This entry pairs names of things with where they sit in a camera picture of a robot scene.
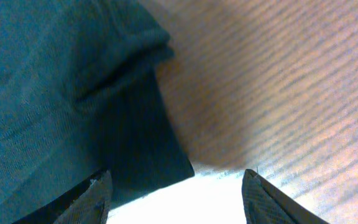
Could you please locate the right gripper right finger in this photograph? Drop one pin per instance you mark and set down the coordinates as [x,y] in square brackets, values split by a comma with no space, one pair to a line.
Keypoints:
[265,204]

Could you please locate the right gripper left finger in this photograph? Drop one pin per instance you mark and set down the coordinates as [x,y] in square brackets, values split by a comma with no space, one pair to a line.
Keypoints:
[86,203]

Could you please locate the black polo shirt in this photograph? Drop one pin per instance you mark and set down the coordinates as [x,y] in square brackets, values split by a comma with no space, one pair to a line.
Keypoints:
[78,94]

